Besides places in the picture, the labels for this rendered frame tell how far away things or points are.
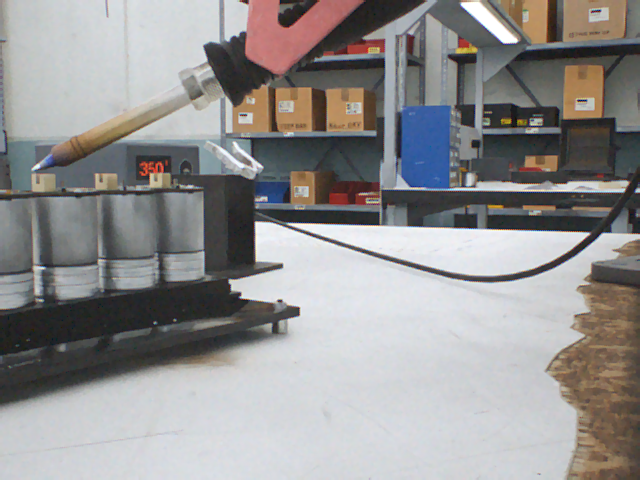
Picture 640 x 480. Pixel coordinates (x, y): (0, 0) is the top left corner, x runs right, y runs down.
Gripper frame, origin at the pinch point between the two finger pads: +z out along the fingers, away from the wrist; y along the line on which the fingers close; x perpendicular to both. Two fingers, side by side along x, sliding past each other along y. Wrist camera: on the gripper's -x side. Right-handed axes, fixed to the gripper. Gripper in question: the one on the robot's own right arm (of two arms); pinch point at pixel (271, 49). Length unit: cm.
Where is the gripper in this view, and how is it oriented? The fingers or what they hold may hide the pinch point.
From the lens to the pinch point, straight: 29.2
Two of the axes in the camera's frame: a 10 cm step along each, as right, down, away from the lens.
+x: 8.8, 4.4, 1.6
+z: -4.5, 8.9, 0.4
